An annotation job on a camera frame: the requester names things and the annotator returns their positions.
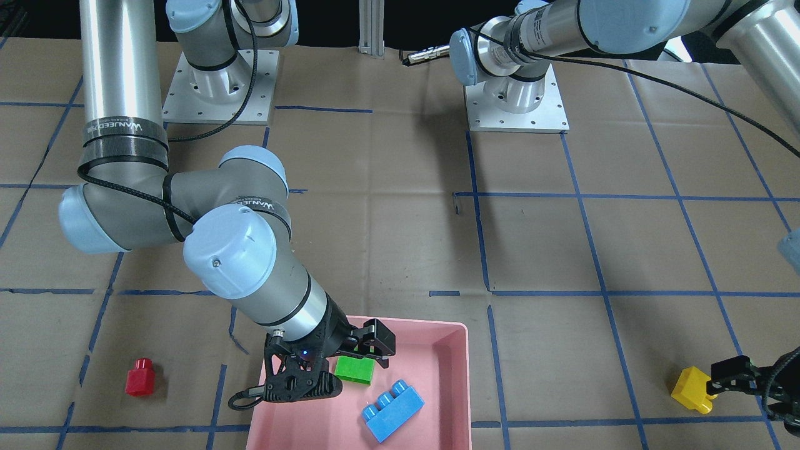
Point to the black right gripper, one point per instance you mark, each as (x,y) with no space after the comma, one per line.
(342,333)

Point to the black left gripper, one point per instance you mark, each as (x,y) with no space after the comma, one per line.
(732,373)

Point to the yellow toy block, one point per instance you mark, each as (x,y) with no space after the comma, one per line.
(691,390)

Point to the green toy block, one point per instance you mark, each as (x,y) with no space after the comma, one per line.
(354,370)

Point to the blue toy block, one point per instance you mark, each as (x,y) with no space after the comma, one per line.
(392,410)

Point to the red toy block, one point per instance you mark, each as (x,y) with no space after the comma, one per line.
(140,380)

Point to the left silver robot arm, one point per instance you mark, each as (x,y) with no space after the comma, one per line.
(509,56)

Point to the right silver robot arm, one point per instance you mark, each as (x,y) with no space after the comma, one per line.
(137,192)

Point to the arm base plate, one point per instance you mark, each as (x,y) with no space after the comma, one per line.
(528,101)
(213,97)

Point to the aluminium frame post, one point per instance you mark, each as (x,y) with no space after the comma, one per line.
(371,16)

